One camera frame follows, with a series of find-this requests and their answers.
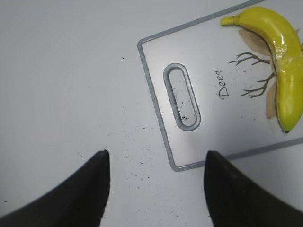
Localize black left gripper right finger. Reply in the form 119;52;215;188
204;151;303;227

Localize yellow plastic banana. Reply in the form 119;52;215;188
220;7;303;133

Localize white deer cutting board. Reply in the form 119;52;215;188
138;0;303;171

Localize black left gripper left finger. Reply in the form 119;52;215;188
0;150;111;227

